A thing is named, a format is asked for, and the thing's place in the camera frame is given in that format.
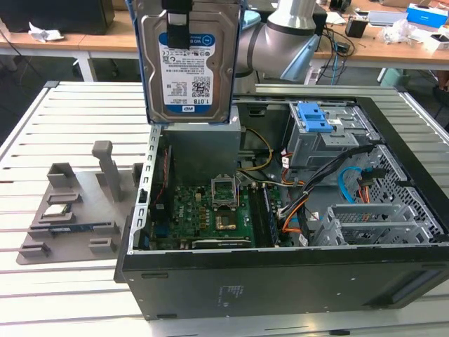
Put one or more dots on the silver CPU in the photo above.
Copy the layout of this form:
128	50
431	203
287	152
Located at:
56	210

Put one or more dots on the black speaker box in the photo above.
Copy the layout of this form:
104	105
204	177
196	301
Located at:
321	21

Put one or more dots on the installed RAM stick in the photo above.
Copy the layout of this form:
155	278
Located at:
271	217

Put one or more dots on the black graphics card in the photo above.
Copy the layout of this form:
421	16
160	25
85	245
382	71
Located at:
217	244

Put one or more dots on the crumpled white paper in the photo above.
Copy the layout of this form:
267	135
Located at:
45	33

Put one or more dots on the black PC case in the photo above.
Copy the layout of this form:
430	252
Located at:
280	281

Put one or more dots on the blue plastic latch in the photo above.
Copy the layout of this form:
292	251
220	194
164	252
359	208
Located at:
312	117

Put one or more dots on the small black box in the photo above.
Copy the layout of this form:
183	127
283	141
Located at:
356	28

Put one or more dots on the grey power supply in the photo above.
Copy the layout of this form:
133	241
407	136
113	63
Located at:
200	147

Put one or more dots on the wooden desk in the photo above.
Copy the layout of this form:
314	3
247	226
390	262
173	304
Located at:
105	42

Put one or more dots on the grey optical drive cage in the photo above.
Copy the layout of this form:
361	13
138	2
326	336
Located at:
315	147

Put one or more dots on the clear plastic bag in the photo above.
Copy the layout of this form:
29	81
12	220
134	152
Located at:
398	33

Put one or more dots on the CPU socket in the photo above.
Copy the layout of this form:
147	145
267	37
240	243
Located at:
226	221

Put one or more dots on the large black box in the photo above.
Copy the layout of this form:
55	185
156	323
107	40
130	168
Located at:
52	14

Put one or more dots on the blue RAM stick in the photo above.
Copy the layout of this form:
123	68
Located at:
70	228

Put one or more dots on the grey flat tray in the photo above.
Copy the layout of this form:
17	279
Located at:
387	17

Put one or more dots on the grey parts rack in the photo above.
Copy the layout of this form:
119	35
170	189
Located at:
87	196

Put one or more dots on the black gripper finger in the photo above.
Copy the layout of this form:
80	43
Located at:
179	31

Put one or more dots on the white box with phone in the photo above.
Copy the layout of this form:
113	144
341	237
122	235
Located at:
438	44

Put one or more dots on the black RAM slot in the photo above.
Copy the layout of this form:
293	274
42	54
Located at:
257	217

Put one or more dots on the metal disk bay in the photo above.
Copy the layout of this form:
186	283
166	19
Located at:
368	210

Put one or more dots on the hard disk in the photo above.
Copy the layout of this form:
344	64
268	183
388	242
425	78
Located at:
196	91

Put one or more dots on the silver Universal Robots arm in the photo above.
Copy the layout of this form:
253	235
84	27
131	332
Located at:
277	38

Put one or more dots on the green motherboard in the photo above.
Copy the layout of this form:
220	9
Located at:
189	210

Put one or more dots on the blue white carton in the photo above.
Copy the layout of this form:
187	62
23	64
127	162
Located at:
428	15

